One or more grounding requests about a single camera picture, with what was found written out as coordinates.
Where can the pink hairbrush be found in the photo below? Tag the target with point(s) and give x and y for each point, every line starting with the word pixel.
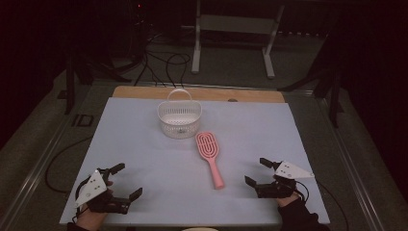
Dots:
pixel 208 147

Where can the black floor bracket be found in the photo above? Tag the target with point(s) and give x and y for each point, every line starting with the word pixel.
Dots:
pixel 82 120

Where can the metal floor rail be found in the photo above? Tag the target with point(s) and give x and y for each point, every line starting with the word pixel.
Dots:
pixel 353 179
pixel 31 179

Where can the person's right hand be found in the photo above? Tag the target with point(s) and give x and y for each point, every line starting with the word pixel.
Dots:
pixel 286 201

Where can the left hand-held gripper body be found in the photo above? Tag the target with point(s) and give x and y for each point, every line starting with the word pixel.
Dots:
pixel 96 187

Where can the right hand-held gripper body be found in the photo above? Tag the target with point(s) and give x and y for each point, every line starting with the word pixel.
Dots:
pixel 288 171

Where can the person's left hand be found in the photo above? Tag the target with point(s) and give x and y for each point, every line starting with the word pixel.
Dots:
pixel 89 219

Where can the black metal stand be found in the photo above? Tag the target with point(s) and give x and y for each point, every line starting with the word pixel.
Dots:
pixel 334 96
pixel 70 86

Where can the white plastic basket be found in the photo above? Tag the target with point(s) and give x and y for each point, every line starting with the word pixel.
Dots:
pixel 179 129

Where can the desk with white metal legs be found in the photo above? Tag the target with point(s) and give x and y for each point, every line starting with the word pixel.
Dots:
pixel 237 24

